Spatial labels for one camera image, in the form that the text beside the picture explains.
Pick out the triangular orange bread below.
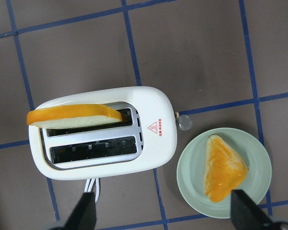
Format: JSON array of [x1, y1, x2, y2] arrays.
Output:
[[204, 134, 249, 203]]

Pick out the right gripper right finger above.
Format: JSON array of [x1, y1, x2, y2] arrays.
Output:
[[230, 190, 273, 230]]

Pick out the bread slice in toaster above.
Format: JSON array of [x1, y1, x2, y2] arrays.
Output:
[[26, 104, 123, 129]]

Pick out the white two-slot toaster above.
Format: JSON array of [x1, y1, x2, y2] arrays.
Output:
[[28, 86, 193, 181]]

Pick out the light green plate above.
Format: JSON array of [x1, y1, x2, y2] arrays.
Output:
[[177, 127, 272, 219]]

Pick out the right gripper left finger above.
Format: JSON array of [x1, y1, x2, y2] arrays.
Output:
[[63, 192, 96, 230]]

